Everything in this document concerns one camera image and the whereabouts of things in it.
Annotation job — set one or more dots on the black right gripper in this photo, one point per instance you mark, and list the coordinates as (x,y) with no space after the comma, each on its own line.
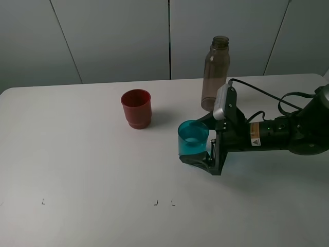
(244,137)

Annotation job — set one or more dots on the teal translucent plastic cup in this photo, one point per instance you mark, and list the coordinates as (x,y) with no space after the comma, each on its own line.
(192,137)

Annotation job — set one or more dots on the smoky translucent water bottle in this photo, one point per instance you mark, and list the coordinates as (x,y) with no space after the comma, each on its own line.
(217,63)

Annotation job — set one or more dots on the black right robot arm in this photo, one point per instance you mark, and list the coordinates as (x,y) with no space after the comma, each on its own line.
(302,132)

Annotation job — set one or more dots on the red plastic cup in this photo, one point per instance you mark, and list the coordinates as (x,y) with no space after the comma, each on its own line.
(137,108)

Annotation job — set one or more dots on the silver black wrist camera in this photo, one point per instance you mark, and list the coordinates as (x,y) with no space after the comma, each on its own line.
(225,101)

